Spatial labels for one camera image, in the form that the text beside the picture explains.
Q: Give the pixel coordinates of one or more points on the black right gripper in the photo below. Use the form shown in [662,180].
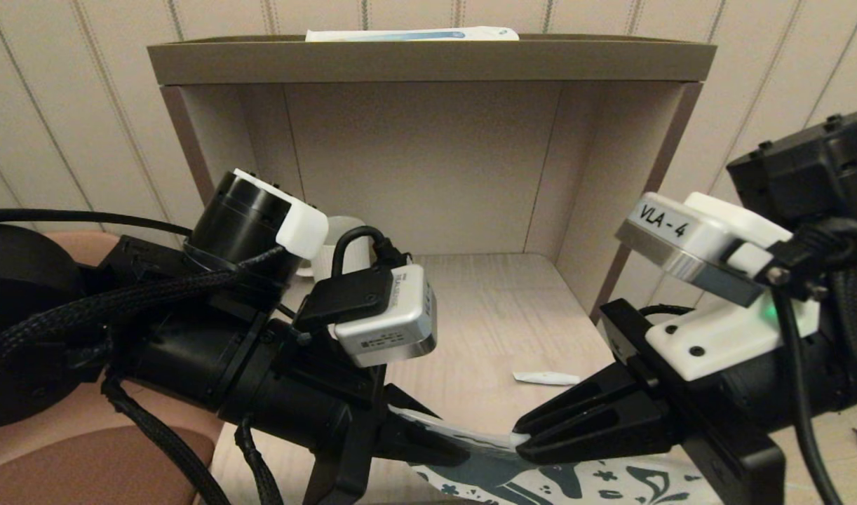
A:
[730,400]

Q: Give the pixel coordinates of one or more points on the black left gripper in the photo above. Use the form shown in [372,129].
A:
[295,400]

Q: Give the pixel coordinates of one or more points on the small white toothpaste tube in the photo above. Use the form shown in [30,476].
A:
[544,377]

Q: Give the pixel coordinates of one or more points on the white horse-print zipper pouch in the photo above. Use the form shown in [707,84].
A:
[513,484]

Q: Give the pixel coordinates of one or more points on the white ribbed ceramic mug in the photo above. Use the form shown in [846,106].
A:
[351,252]

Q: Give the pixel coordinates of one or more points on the beige wooden shelf table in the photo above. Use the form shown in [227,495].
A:
[428,175]

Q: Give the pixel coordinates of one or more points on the white blue toothpaste box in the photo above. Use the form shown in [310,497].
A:
[400,35]

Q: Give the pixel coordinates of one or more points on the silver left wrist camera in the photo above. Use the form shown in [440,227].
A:
[393,330]

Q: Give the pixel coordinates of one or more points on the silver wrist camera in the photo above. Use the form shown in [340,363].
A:
[393,330]
[681,238]

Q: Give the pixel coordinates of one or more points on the white right camera bracket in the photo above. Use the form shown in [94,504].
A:
[716,337]

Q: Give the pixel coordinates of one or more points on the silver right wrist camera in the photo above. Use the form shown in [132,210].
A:
[681,238]

